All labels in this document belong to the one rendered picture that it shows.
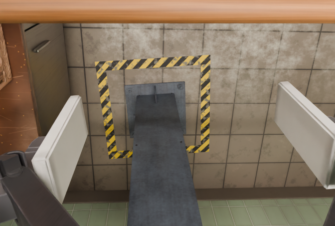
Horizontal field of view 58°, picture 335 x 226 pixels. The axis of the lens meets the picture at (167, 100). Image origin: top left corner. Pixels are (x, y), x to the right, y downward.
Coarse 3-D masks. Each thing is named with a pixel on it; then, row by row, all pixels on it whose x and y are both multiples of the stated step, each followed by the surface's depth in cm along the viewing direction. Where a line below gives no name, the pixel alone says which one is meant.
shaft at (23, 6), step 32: (0, 0) 27; (32, 0) 27; (64, 0) 27; (96, 0) 28; (128, 0) 28; (160, 0) 28; (192, 0) 28; (224, 0) 28; (256, 0) 29; (288, 0) 29; (320, 0) 29
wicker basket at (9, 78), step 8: (0, 24) 86; (0, 32) 87; (0, 40) 87; (0, 48) 87; (0, 56) 87; (0, 64) 87; (8, 64) 91; (0, 72) 88; (8, 72) 92; (0, 80) 87; (8, 80) 91; (0, 88) 86
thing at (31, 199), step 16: (0, 160) 13; (16, 160) 13; (0, 176) 13; (16, 176) 13; (32, 176) 13; (16, 192) 12; (32, 192) 12; (48, 192) 12; (16, 208) 12; (32, 208) 11; (48, 208) 11; (64, 208) 11; (32, 224) 10; (48, 224) 10; (64, 224) 10
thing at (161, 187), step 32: (96, 64) 153; (128, 64) 154; (160, 64) 155; (192, 64) 157; (128, 96) 161; (160, 96) 158; (160, 128) 127; (160, 160) 106; (160, 192) 92; (192, 192) 91; (128, 224) 81; (160, 224) 80; (192, 224) 80
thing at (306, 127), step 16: (288, 96) 18; (304, 96) 18; (288, 112) 18; (304, 112) 16; (320, 112) 16; (288, 128) 19; (304, 128) 16; (320, 128) 15; (304, 144) 17; (320, 144) 15; (304, 160) 17; (320, 160) 15; (320, 176) 15
